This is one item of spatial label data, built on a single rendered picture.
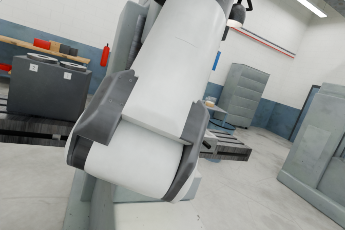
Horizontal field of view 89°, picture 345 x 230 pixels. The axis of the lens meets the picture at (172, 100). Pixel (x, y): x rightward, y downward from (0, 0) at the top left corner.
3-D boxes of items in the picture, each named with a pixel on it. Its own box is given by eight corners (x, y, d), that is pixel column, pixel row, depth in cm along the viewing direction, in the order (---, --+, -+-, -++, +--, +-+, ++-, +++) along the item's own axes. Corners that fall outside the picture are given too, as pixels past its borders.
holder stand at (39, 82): (77, 122, 66) (88, 71, 63) (4, 110, 59) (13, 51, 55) (83, 112, 77) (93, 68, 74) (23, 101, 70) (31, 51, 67)
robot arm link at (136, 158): (158, 147, 38) (148, 236, 19) (113, 129, 37) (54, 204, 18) (179, 103, 35) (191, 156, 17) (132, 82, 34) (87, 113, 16)
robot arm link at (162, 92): (200, 230, 13) (253, 18, 21) (25, 168, 12) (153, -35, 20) (167, 196, 24) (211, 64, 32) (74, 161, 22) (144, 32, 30)
